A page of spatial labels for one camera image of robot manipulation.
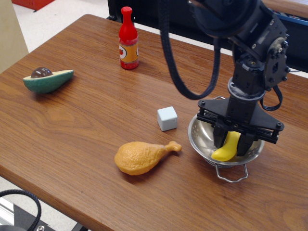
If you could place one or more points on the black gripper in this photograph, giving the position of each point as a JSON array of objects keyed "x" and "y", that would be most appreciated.
[{"x": 242, "y": 113}]

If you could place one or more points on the yellow toy banana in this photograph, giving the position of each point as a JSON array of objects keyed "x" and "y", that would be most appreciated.
[{"x": 229, "y": 149}]

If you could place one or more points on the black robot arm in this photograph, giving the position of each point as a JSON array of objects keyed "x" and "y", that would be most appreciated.
[{"x": 259, "y": 44}]

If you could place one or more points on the grey toy cube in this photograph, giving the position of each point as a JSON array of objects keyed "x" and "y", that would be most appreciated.
[{"x": 167, "y": 118}]

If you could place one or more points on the orange toy chicken drumstick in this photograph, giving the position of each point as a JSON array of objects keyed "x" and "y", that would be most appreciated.
[{"x": 137, "y": 158}]

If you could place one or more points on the red toy ketchup bottle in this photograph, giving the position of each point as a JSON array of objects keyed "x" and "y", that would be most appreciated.
[{"x": 128, "y": 41}]

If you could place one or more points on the toy avocado half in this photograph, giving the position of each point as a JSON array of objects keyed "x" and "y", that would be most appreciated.
[{"x": 42, "y": 80}]

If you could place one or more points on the beige cabinet side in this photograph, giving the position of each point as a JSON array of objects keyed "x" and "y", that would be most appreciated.
[{"x": 12, "y": 43}]

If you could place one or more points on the red box on floor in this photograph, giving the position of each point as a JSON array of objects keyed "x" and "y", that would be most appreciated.
[{"x": 32, "y": 4}]

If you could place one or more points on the metal colander with handles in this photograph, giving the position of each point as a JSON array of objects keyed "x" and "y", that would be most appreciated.
[{"x": 201, "y": 137}]

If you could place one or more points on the black metal bracket with screw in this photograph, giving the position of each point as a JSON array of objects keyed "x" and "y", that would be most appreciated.
[{"x": 24, "y": 220}]

